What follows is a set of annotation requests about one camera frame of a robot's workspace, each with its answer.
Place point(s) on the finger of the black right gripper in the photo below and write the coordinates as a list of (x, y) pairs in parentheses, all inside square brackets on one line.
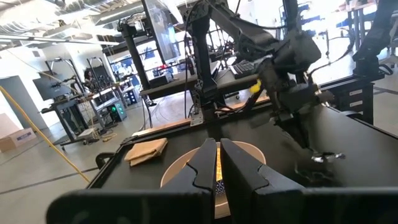
[(304, 130), (289, 127)]

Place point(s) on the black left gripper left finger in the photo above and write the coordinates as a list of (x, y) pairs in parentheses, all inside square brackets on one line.
[(202, 168)]

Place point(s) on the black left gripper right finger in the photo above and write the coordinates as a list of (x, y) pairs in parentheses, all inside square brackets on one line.
[(239, 174)]

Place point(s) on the small yellow bowl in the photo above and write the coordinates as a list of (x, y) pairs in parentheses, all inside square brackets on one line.
[(219, 165)]

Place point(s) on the silver spoon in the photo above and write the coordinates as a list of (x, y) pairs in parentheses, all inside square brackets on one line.
[(320, 158)]

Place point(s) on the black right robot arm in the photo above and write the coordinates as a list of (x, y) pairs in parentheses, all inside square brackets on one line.
[(202, 46)]

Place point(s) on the tan round plate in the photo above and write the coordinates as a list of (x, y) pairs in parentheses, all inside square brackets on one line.
[(177, 174)]

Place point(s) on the silver mounting plate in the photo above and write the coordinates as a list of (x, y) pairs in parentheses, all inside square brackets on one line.
[(196, 119)]

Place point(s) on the black keyboard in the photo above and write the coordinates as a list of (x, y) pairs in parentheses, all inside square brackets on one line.
[(244, 69)]

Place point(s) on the tan folded napkin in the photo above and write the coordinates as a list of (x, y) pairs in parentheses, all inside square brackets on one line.
[(146, 149)]

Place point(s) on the gray desk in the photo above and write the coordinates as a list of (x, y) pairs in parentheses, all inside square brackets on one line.
[(230, 84), (174, 87)]

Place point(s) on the computer tower with green light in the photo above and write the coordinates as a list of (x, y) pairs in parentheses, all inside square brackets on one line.
[(118, 110)]

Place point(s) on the black stand pole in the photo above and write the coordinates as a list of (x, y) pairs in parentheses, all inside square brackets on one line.
[(136, 62)]

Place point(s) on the metal rack table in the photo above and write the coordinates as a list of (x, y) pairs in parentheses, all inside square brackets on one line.
[(71, 121)]

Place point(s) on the black monitor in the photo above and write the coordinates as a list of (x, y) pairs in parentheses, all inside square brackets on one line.
[(161, 31)]

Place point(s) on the brown cardboard box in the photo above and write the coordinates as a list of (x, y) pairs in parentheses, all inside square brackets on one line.
[(18, 140)]

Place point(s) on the black curved bracket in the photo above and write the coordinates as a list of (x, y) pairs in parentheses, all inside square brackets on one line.
[(99, 158)]

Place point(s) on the dark wall screen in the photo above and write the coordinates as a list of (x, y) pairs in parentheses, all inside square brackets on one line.
[(51, 87)]

